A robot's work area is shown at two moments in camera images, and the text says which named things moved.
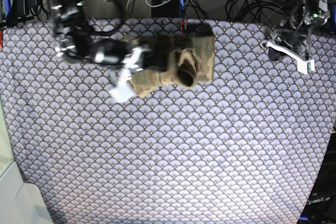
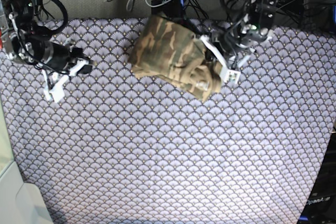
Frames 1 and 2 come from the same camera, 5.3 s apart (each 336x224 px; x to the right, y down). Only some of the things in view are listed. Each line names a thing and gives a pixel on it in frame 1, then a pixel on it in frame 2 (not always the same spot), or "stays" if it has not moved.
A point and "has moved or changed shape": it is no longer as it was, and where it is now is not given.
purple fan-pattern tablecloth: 243,148 stays
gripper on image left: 157,59 to 66,60
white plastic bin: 20,203 stays
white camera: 122,92 to 56,89
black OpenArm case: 321,206 stays
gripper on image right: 293,41 to 226,46
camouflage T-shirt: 191,61 has moved or changed shape
